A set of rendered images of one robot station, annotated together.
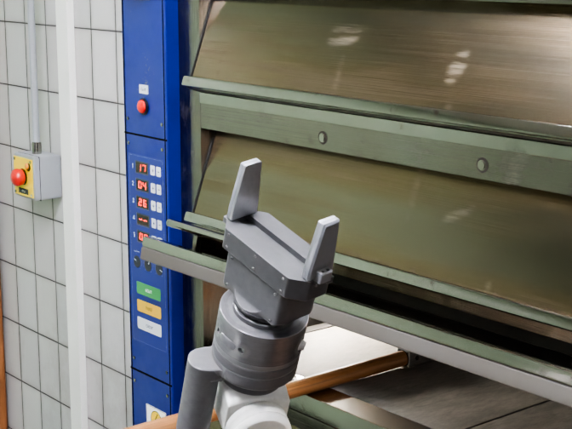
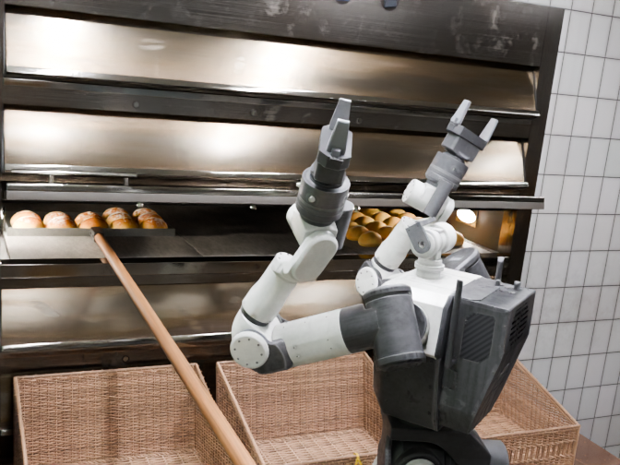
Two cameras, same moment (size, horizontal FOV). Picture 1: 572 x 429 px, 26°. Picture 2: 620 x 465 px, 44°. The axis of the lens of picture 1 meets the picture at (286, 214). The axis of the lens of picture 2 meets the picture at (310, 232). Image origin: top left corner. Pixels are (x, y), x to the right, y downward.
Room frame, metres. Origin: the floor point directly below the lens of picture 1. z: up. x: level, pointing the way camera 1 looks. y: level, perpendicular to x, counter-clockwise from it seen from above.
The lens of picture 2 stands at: (1.04, 1.99, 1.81)
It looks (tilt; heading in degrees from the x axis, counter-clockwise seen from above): 12 degrees down; 284
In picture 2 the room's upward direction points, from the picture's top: 6 degrees clockwise
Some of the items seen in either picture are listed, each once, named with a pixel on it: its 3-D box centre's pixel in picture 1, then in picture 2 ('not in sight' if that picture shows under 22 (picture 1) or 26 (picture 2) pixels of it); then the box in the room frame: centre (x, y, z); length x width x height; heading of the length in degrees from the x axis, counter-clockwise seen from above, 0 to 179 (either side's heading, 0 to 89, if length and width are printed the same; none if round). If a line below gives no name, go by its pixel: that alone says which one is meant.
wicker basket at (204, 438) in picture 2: not in sight; (123, 446); (1.95, 0.17, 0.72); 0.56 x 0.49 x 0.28; 40
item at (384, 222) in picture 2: not in sight; (379, 222); (1.50, -1.12, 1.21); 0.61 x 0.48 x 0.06; 129
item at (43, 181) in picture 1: (37, 174); not in sight; (2.80, 0.57, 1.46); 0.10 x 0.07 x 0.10; 39
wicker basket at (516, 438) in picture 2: not in sight; (471, 406); (1.02, -0.59, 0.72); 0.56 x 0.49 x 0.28; 38
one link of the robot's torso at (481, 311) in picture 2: not in sight; (446, 341); (1.10, 0.37, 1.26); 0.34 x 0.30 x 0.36; 74
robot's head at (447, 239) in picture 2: not in sight; (433, 244); (1.16, 0.35, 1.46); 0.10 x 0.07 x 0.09; 74
